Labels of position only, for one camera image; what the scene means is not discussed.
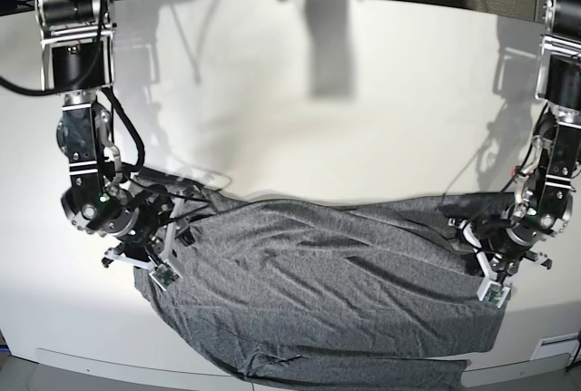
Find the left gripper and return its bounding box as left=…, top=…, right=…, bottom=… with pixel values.
left=448, top=218, right=552, bottom=286

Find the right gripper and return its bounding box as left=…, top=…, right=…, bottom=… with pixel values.
left=102, top=186, right=195, bottom=273

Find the grey heather long-sleeve shirt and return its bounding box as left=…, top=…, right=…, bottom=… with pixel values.
left=134, top=191, right=511, bottom=390

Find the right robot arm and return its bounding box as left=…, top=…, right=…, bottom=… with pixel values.
left=1, top=0, right=187, bottom=287

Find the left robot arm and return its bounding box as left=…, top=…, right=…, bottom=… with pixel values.
left=449, top=0, right=580, bottom=298

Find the white label sticker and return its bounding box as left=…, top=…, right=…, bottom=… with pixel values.
left=531, top=334, right=579, bottom=360

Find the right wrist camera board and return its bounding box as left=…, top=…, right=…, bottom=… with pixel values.
left=149, top=265, right=181, bottom=291

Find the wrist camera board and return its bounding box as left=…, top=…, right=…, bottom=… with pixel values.
left=149, top=265, right=181, bottom=291
left=478, top=279, right=511, bottom=308

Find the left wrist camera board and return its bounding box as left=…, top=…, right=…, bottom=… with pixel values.
left=478, top=279, right=511, bottom=308

